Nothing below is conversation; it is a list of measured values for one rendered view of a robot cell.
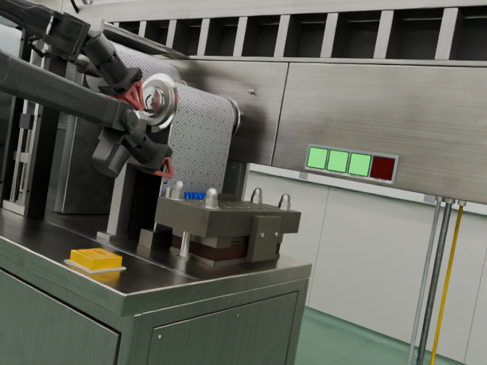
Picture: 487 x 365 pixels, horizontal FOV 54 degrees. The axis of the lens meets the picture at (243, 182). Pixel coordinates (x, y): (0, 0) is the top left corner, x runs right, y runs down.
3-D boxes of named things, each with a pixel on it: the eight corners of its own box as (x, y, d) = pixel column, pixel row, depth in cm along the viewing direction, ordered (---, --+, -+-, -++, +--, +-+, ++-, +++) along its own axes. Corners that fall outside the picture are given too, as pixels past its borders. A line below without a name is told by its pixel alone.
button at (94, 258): (68, 261, 92) (70, 249, 92) (98, 258, 98) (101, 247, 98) (90, 271, 88) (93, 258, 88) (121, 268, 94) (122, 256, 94)
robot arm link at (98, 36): (81, 44, 101) (102, 28, 102) (71, 39, 106) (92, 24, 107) (101, 71, 105) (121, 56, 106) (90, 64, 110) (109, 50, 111)
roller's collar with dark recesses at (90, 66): (73, 72, 131) (77, 48, 131) (91, 77, 136) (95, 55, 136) (88, 73, 128) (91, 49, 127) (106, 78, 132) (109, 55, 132)
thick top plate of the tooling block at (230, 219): (153, 221, 112) (158, 196, 112) (251, 221, 144) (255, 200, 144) (205, 238, 103) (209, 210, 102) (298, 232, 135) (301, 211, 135)
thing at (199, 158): (159, 195, 118) (171, 121, 117) (219, 198, 137) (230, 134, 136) (160, 196, 117) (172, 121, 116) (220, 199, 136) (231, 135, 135)
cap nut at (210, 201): (198, 206, 107) (201, 185, 107) (209, 206, 110) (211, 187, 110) (210, 208, 105) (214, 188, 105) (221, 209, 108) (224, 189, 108)
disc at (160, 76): (132, 132, 124) (138, 74, 124) (134, 132, 124) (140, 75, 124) (174, 132, 115) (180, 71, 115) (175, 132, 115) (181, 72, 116)
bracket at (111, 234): (94, 236, 119) (114, 113, 117) (115, 235, 124) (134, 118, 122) (107, 241, 116) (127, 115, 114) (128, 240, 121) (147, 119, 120)
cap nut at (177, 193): (164, 198, 112) (168, 178, 112) (176, 198, 115) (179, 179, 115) (176, 200, 110) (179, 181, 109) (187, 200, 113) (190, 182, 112)
